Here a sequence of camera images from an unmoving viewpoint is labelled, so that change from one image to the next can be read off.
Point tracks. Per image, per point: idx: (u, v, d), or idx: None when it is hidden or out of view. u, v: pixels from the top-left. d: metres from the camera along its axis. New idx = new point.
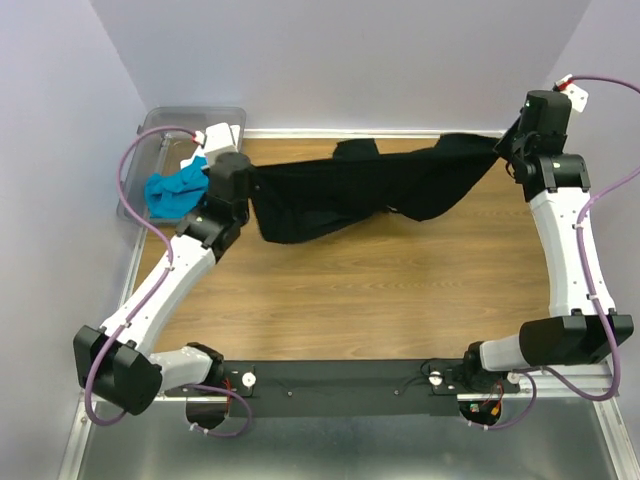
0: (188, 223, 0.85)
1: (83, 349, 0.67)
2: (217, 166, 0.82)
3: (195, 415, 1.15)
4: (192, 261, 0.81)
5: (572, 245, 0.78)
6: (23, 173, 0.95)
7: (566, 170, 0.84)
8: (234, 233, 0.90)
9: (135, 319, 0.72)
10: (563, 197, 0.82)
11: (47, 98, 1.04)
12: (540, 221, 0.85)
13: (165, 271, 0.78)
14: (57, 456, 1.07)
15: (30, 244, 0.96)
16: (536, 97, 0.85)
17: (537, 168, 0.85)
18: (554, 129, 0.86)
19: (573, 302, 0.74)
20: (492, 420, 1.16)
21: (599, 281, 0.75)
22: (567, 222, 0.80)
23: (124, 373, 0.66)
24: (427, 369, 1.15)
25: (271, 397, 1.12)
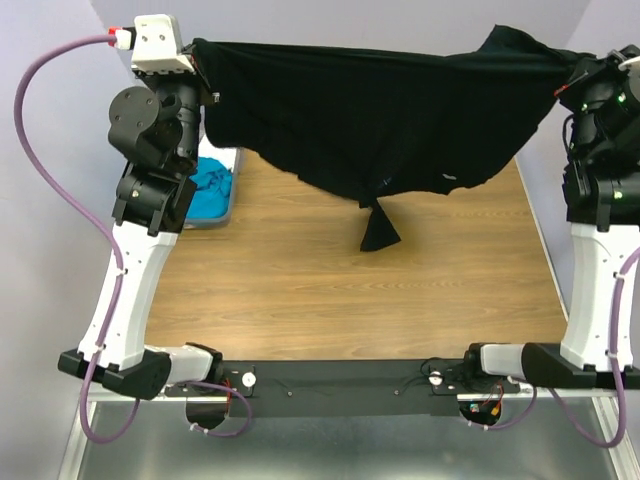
0: (124, 204, 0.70)
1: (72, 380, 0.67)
2: (115, 126, 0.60)
3: (195, 416, 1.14)
4: (145, 257, 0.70)
5: (606, 294, 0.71)
6: (24, 169, 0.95)
7: (629, 198, 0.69)
8: (189, 197, 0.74)
9: (108, 339, 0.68)
10: (612, 239, 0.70)
11: (48, 95, 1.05)
12: (580, 251, 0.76)
13: (117, 278, 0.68)
14: (56, 457, 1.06)
15: (31, 240, 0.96)
16: (636, 101, 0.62)
17: (592, 191, 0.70)
18: (638, 146, 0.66)
19: (590, 357, 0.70)
20: (492, 420, 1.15)
21: (623, 336, 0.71)
22: (609, 268, 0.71)
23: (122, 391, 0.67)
24: (427, 369, 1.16)
25: (272, 396, 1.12)
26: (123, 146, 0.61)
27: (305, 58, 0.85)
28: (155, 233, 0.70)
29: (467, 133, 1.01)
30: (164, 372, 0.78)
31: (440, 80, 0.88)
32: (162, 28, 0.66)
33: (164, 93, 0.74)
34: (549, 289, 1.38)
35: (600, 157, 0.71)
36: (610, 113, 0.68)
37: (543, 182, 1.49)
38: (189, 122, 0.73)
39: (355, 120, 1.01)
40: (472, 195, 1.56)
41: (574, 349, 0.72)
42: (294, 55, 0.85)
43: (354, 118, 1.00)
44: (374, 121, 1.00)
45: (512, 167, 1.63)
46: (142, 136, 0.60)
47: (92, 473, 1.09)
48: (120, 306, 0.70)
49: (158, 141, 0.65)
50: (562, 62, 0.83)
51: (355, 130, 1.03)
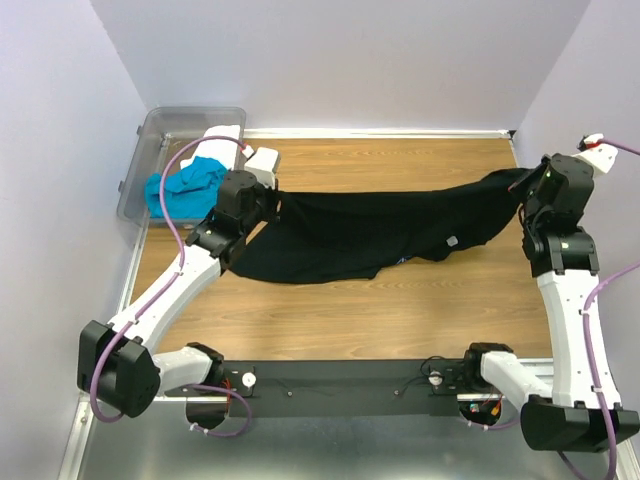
0: (196, 234, 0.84)
1: (88, 345, 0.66)
2: (224, 184, 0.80)
3: (195, 415, 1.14)
4: (200, 267, 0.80)
5: (578, 330, 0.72)
6: (23, 172, 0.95)
7: (574, 250, 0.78)
8: (241, 248, 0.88)
9: (142, 318, 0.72)
10: (572, 281, 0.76)
11: (48, 98, 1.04)
12: (547, 301, 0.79)
13: (174, 275, 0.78)
14: (56, 457, 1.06)
15: (29, 242, 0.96)
16: (557, 172, 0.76)
17: (545, 246, 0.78)
18: (571, 208, 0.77)
19: (577, 394, 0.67)
20: (492, 420, 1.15)
21: (604, 371, 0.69)
22: (573, 307, 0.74)
23: (128, 371, 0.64)
24: (427, 369, 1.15)
25: (272, 396, 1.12)
26: (224, 196, 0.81)
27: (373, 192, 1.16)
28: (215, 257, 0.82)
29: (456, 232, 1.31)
30: (150, 403, 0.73)
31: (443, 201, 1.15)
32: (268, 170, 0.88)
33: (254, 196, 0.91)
34: None
35: (545, 220, 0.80)
36: (546, 189, 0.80)
37: None
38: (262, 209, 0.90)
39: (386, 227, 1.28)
40: None
41: (562, 391, 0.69)
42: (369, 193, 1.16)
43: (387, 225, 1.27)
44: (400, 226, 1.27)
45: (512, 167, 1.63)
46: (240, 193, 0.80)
47: (91, 474, 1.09)
48: (164, 295, 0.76)
49: (242, 204, 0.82)
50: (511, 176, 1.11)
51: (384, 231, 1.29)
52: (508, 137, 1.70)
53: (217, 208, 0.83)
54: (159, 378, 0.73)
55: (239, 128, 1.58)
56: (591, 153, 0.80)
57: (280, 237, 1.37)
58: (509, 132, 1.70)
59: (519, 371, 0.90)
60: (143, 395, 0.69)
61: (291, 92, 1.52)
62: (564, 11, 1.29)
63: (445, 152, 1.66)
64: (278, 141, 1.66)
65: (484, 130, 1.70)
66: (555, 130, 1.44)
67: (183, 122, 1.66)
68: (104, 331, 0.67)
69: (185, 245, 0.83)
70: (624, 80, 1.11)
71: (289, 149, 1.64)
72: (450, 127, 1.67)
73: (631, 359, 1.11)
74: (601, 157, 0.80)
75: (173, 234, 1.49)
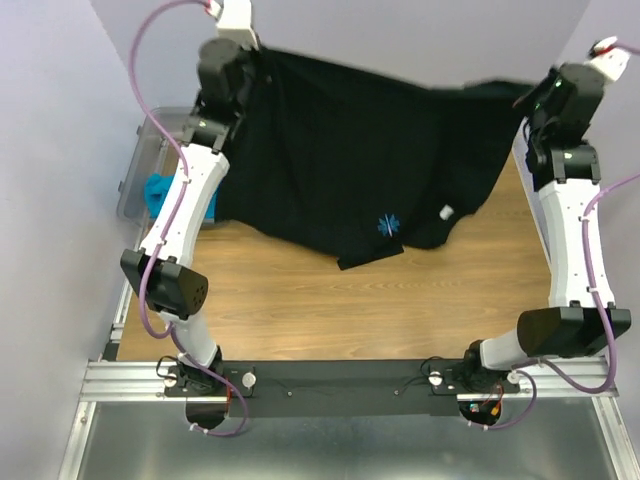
0: (193, 129, 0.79)
1: (128, 271, 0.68)
2: (203, 62, 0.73)
3: (195, 415, 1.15)
4: (207, 172, 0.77)
5: (576, 237, 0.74)
6: (24, 172, 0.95)
7: (577, 161, 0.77)
8: (242, 130, 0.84)
9: (169, 237, 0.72)
10: (573, 187, 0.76)
11: (49, 99, 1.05)
12: (546, 211, 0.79)
13: (183, 186, 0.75)
14: (56, 456, 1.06)
15: (30, 242, 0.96)
16: (565, 81, 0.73)
17: (548, 158, 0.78)
18: (578, 118, 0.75)
19: (573, 294, 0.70)
20: (492, 420, 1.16)
21: (600, 274, 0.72)
22: (573, 214, 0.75)
23: (171, 286, 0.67)
24: (427, 369, 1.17)
25: (272, 396, 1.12)
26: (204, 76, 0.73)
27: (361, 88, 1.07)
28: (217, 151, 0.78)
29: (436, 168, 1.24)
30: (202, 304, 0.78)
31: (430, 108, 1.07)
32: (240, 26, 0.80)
33: None
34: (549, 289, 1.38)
35: (550, 132, 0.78)
36: (553, 100, 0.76)
37: None
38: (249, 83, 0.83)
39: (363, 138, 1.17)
40: None
41: (558, 293, 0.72)
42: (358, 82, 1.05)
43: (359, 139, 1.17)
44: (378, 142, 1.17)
45: (512, 167, 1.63)
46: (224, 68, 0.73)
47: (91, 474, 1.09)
48: (183, 207, 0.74)
49: (231, 82, 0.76)
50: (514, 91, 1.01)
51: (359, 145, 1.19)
52: None
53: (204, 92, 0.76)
54: (205, 280, 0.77)
55: None
56: (602, 61, 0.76)
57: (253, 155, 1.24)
58: None
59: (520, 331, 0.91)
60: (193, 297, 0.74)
61: None
62: None
63: None
64: None
65: None
66: None
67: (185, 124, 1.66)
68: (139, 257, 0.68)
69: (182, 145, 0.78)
70: None
71: None
72: None
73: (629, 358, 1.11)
74: (610, 64, 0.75)
75: None
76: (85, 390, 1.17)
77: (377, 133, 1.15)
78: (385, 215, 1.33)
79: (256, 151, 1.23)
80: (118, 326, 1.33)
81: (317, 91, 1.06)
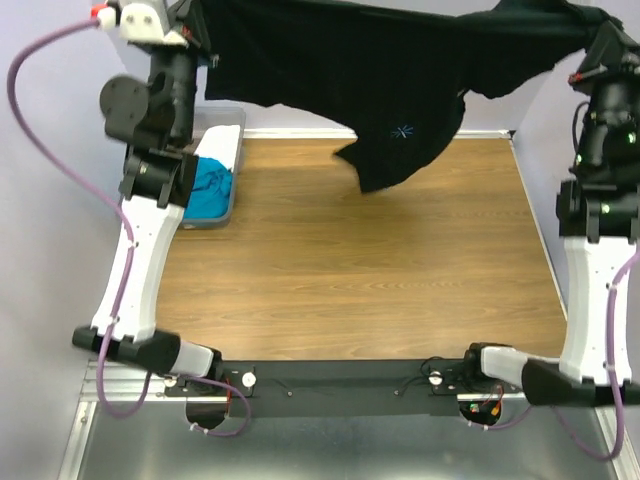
0: (130, 180, 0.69)
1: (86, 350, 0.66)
2: (111, 120, 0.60)
3: (195, 416, 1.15)
4: (155, 230, 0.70)
5: (600, 307, 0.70)
6: (23, 171, 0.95)
7: (616, 215, 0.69)
8: (196, 167, 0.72)
9: (122, 311, 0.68)
10: (605, 250, 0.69)
11: (49, 97, 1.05)
12: (572, 261, 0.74)
13: (129, 251, 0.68)
14: (57, 457, 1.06)
15: (30, 241, 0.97)
16: None
17: (581, 211, 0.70)
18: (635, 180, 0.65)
19: (588, 369, 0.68)
20: (492, 420, 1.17)
21: (620, 348, 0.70)
22: (601, 280, 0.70)
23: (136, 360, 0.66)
24: (427, 369, 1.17)
25: (271, 396, 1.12)
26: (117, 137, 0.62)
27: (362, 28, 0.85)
28: (164, 205, 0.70)
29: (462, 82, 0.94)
30: (173, 356, 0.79)
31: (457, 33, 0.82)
32: (147, 10, 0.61)
33: (160, 58, 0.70)
34: (549, 288, 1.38)
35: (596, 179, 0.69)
36: (618, 146, 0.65)
37: (545, 184, 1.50)
38: (182, 98, 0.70)
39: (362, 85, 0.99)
40: (472, 194, 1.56)
41: (571, 362, 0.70)
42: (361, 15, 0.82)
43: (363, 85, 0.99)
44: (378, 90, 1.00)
45: (512, 167, 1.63)
46: (136, 129, 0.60)
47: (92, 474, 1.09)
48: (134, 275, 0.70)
49: (154, 126, 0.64)
50: (583, 23, 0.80)
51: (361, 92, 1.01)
52: (508, 137, 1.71)
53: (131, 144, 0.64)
54: (171, 337, 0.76)
55: (239, 128, 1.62)
56: None
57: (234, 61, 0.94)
58: (509, 133, 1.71)
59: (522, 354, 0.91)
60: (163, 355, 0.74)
61: None
62: None
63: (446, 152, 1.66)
64: (278, 141, 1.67)
65: (484, 131, 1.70)
66: (554, 130, 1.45)
67: None
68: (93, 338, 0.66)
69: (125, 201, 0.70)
70: None
71: (289, 150, 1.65)
72: None
73: None
74: None
75: None
76: (85, 390, 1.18)
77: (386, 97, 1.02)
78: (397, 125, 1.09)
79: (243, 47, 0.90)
80: None
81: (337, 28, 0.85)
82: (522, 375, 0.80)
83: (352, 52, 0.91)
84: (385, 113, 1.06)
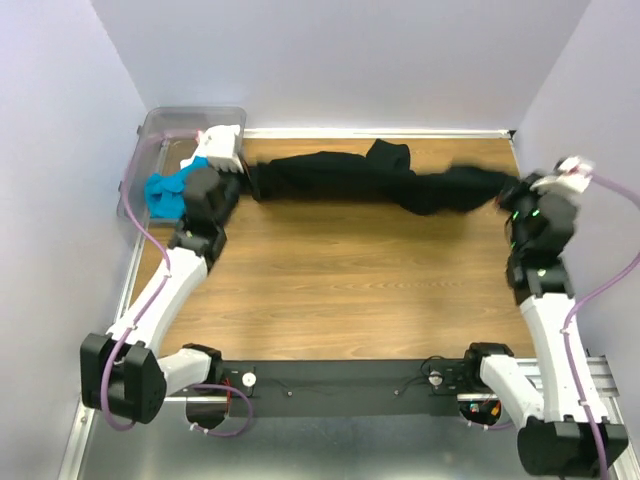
0: (178, 236, 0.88)
1: (90, 356, 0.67)
2: (188, 189, 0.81)
3: (195, 415, 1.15)
4: (188, 270, 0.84)
5: (559, 348, 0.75)
6: (22, 173, 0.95)
7: (550, 278, 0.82)
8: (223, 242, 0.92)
9: (141, 324, 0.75)
10: (549, 303, 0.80)
11: (48, 99, 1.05)
12: (529, 323, 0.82)
13: (164, 278, 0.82)
14: (57, 457, 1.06)
15: (30, 244, 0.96)
16: (542, 215, 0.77)
17: (524, 276, 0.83)
18: (554, 245, 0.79)
19: (565, 408, 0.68)
20: (492, 420, 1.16)
21: (589, 388, 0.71)
22: (553, 327, 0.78)
23: (136, 373, 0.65)
24: (427, 369, 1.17)
25: (272, 397, 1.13)
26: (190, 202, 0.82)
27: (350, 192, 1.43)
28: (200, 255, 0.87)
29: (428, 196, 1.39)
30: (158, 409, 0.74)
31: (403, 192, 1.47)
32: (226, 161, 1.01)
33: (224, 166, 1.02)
34: None
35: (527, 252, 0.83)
36: (532, 222, 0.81)
37: None
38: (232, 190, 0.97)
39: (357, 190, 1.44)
40: None
41: (551, 407, 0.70)
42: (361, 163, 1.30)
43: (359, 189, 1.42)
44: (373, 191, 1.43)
45: (512, 167, 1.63)
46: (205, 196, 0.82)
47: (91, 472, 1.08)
48: (156, 301, 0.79)
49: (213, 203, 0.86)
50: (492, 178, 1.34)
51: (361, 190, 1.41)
52: (508, 137, 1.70)
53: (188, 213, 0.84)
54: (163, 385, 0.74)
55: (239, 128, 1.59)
56: (568, 178, 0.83)
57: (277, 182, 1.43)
58: (510, 133, 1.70)
59: (520, 381, 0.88)
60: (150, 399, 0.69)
61: (291, 92, 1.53)
62: (563, 13, 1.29)
63: (445, 152, 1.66)
64: (278, 141, 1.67)
65: (484, 130, 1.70)
66: (554, 131, 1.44)
67: (183, 122, 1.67)
68: (104, 340, 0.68)
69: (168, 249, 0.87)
70: (623, 81, 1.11)
71: (289, 149, 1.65)
72: (450, 128, 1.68)
73: (629, 358, 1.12)
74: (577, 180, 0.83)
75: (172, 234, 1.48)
76: None
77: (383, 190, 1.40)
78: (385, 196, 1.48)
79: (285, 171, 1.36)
80: None
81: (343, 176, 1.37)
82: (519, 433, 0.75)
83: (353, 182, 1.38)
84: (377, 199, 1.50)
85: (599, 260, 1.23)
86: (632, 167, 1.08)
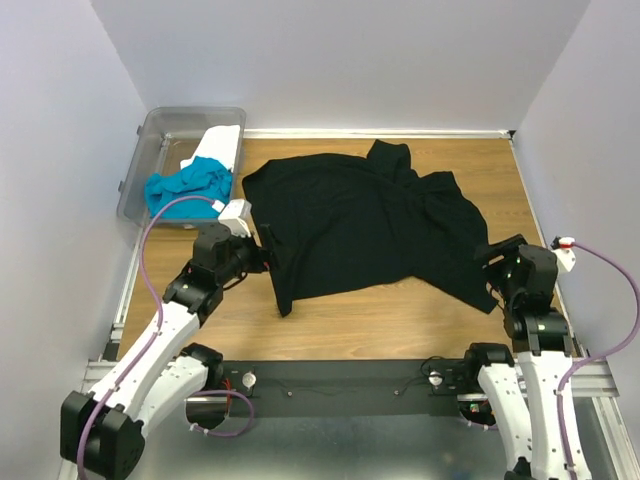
0: (174, 290, 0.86)
1: (70, 418, 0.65)
2: (199, 238, 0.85)
3: (195, 416, 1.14)
4: (179, 326, 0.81)
5: (552, 409, 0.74)
6: (22, 173, 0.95)
7: (550, 329, 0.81)
8: (218, 300, 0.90)
9: (124, 383, 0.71)
10: (548, 361, 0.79)
11: (48, 99, 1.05)
12: (525, 376, 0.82)
13: (152, 336, 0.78)
14: (57, 456, 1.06)
15: (29, 244, 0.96)
16: (525, 258, 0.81)
17: (523, 326, 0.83)
18: (543, 290, 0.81)
19: (552, 471, 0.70)
20: (493, 420, 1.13)
21: (576, 449, 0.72)
22: (548, 386, 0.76)
23: (112, 439, 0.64)
24: (427, 369, 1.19)
25: (272, 396, 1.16)
26: (199, 251, 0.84)
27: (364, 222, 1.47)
28: (193, 311, 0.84)
29: (427, 236, 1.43)
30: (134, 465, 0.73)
31: (411, 205, 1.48)
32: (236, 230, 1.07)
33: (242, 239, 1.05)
34: None
35: (522, 302, 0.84)
36: (518, 271, 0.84)
37: (545, 184, 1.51)
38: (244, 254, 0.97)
39: (365, 220, 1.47)
40: (473, 194, 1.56)
41: (539, 466, 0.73)
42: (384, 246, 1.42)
43: (366, 222, 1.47)
44: (379, 221, 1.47)
45: (512, 167, 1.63)
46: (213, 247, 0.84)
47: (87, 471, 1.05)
48: (143, 359, 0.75)
49: (219, 258, 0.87)
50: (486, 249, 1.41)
51: (368, 225, 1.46)
52: (508, 137, 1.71)
53: (193, 263, 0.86)
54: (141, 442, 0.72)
55: (239, 128, 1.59)
56: (563, 255, 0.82)
57: (291, 211, 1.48)
58: (510, 133, 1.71)
59: (515, 401, 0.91)
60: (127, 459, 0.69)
61: (291, 93, 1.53)
62: (563, 13, 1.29)
63: (445, 152, 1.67)
64: (278, 141, 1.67)
65: (484, 130, 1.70)
66: (554, 131, 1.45)
67: (182, 122, 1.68)
68: (87, 401, 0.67)
69: (162, 301, 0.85)
70: (622, 81, 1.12)
71: (289, 149, 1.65)
72: (450, 127, 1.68)
73: (629, 357, 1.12)
74: (566, 257, 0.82)
75: (172, 233, 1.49)
76: (85, 390, 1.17)
77: (387, 226, 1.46)
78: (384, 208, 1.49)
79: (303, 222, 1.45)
80: (118, 326, 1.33)
81: (361, 228, 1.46)
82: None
83: (364, 227, 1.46)
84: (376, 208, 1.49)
85: (598, 260, 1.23)
86: (632, 167, 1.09)
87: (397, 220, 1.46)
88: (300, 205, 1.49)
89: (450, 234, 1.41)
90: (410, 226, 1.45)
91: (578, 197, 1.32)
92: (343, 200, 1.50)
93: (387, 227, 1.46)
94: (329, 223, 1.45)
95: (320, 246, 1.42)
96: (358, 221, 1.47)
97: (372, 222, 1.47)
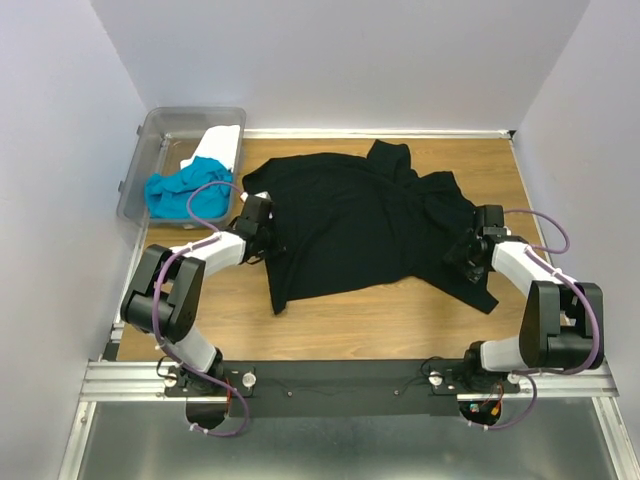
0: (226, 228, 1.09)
1: (151, 262, 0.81)
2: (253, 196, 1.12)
3: (195, 416, 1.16)
4: (233, 239, 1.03)
5: (528, 261, 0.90)
6: (21, 173, 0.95)
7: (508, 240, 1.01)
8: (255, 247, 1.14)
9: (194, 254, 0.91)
10: (511, 244, 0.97)
11: (48, 100, 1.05)
12: (504, 268, 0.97)
13: (215, 236, 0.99)
14: (56, 456, 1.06)
15: (29, 244, 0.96)
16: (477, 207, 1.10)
17: (488, 244, 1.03)
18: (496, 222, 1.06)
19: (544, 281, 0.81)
20: (492, 420, 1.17)
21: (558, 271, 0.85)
22: (519, 252, 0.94)
23: (188, 276, 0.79)
24: (427, 369, 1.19)
25: (272, 396, 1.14)
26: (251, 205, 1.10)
27: (363, 222, 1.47)
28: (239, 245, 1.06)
29: (426, 235, 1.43)
30: (185, 330, 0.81)
31: (411, 207, 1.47)
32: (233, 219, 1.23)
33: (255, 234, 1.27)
34: None
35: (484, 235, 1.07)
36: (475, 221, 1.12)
37: (544, 184, 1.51)
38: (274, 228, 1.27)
39: (363, 221, 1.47)
40: (473, 194, 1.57)
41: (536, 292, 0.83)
42: (384, 245, 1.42)
43: (365, 222, 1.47)
44: (378, 221, 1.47)
45: (512, 167, 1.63)
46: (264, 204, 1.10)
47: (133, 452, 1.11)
48: (206, 248, 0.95)
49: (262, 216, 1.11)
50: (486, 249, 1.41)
51: (366, 225, 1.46)
52: (508, 137, 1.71)
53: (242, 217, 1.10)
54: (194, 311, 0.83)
55: (239, 128, 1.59)
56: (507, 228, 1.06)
57: (291, 212, 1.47)
58: (509, 133, 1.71)
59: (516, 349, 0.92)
60: (185, 314, 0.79)
61: (291, 93, 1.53)
62: (563, 13, 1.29)
63: (445, 152, 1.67)
64: (278, 140, 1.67)
65: (484, 131, 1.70)
66: (553, 132, 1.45)
67: (182, 122, 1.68)
68: (164, 251, 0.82)
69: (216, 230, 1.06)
70: (622, 82, 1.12)
71: (289, 150, 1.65)
72: (450, 127, 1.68)
73: (629, 357, 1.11)
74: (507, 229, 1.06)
75: (173, 233, 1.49)
76: (85, 390, 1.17)
77: (386, 226, 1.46)
78: (384, 208, 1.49)
79: (303, 222, 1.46)
80: (118, 326, 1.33)
81: (361, 227, 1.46)
82: (522, 342, 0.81)
83: (363, 228, 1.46)
84: (376, 209, 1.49)
85: (598, 260, 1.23)
86: (632, 166, 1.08)
87: (397, 221, 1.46)
88: (299, 203, 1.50)
89: (450, 234, 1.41)
90: (409, 226, 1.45)
91: (578, 197, 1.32)
92: (342, 199, 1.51)
93: (387, 227, 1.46)
94: (328, 224, 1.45)
95: (320, 246, 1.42)
96: (357, 221, 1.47)
97: (372, 222, 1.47)
